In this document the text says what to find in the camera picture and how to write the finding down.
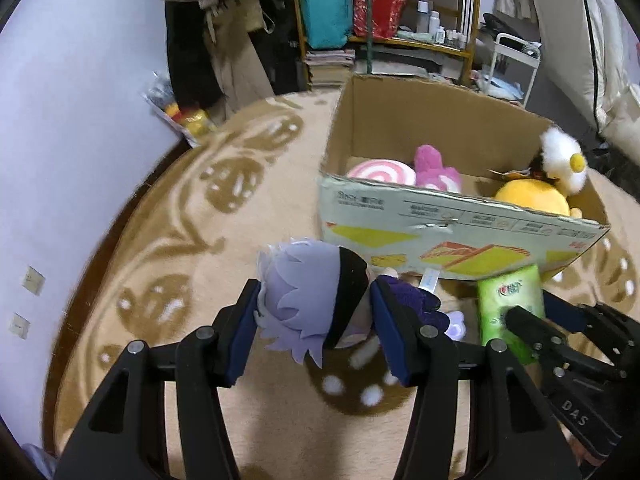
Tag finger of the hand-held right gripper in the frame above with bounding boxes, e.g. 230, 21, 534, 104
505, 305, 626, 381
542, 291, 640, 366

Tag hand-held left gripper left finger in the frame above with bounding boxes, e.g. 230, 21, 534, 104
52, 280, 261, 480

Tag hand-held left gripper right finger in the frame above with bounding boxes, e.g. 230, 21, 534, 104
370, 276, 583, 480

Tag purple-haired plush doll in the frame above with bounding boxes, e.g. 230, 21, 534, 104
255, 239, 468, 367

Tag yellow plush toy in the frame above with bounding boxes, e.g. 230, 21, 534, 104
492, 177, 583, 218

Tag cardboard box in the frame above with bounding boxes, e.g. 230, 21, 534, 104
318, 72, 612, 283

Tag white fluffy plush toy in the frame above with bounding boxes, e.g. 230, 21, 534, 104
539, 126, 587, 193

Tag pink roll plush toy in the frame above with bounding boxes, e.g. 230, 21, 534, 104
346, 159, 417, 188

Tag pink bear plush toy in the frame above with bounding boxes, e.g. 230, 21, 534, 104
412, 144, 463, 194

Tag beige patterned rug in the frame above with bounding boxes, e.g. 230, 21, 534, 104
52, 87, 640, 480

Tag plastic bag of toys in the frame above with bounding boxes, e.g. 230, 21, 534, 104
142, 72, 218, 148

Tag light blue cloth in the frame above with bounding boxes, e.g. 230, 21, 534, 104
472, 72, 526, 101

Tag pile of magazines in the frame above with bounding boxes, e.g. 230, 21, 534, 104
352, 57, 466, 83

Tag white trolley cart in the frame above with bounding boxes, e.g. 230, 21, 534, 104
472, 32, 542, 110

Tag stack of books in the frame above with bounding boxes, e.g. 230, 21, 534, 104
304, 49, 356, 88

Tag white recliner chair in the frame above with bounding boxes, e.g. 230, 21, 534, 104
520, 0, 640, 156

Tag green pole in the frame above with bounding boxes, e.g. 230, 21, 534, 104
364, 0, 376, 76

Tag beige trousers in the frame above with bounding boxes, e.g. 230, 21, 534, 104
200, 0, 276, 111

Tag wooden shelf unit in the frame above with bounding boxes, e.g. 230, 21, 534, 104
287, 0, 482, 86

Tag black coat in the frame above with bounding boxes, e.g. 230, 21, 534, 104
165, 0, 223, 111

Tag row of small bottles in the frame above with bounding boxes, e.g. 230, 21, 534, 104
415, 0, 473, 46

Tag red patterned bag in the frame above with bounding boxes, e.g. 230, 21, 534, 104
350, 0, 412, 40

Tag teal bag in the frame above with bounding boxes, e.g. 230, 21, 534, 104
298, 0, 353, 50

